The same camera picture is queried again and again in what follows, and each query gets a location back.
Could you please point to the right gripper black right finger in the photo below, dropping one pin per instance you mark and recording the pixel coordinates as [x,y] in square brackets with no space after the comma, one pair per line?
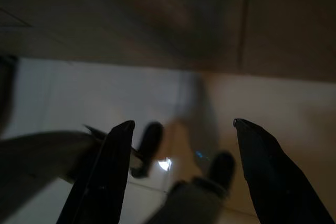
[270,182]

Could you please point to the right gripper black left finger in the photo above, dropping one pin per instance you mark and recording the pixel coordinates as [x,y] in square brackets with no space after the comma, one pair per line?
[105,176]

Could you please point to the beige base cabinet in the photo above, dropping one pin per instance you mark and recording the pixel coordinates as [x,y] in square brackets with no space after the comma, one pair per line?
[288,24]

